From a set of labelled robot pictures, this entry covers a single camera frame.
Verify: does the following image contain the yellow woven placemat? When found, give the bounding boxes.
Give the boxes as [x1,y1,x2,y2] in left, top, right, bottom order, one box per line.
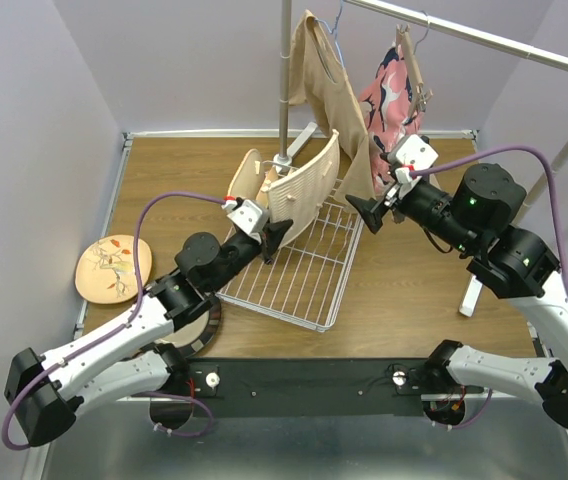
[266,129,340,247]

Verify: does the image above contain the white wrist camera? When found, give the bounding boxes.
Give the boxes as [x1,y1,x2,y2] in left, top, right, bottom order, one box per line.
[222,197,270,238]
[380,134,438,184]

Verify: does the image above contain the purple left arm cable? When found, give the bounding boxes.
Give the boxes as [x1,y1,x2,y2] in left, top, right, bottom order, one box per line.
[2,192,238,450]

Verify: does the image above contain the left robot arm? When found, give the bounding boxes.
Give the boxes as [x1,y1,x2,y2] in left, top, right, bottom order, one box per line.
[1,220,294,451]

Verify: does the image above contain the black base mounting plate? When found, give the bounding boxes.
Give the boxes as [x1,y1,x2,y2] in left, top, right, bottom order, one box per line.
[123,355,470,420]

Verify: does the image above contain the bird pattern beige plate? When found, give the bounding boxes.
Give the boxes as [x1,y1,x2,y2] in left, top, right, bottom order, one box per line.
[256,167,278,208]

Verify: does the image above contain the white clothes rack frame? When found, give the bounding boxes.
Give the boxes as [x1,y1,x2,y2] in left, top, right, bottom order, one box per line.
[268,0,568,317]

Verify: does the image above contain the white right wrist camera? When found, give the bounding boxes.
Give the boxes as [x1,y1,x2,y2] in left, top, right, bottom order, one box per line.
[380,134,438,184]

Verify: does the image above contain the white wire dish rack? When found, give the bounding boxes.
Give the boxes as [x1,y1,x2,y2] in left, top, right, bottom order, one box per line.
[219,194,363,332]

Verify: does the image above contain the pink patterned hanging garment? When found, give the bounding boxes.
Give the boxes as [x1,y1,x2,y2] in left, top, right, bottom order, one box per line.
[358,45,422,195]

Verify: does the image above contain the blue wire hanger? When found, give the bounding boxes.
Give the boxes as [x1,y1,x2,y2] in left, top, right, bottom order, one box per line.
[315,0,345,68]

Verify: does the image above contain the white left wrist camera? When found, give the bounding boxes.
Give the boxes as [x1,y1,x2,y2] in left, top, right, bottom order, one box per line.
[222,197,270,238]

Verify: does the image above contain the beige hanging shirt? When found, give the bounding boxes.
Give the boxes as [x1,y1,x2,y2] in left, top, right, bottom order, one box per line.
[289,10,375,214]

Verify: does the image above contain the black rimmed silver plate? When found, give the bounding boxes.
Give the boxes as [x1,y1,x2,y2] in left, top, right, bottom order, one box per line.
[158,298,222,358]

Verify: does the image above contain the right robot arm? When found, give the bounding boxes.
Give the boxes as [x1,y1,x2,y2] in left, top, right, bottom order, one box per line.
[347,164,568,429]

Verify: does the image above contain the beige plate orange leaves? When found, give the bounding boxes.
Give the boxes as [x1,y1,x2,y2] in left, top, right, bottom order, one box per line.
[75,234,138,305]

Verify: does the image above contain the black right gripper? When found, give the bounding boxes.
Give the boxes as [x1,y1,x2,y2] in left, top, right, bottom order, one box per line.
[344,174,477,254]

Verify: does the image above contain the wooden clip hanger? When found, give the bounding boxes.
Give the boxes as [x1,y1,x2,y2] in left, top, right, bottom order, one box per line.
[396,24,433,120]

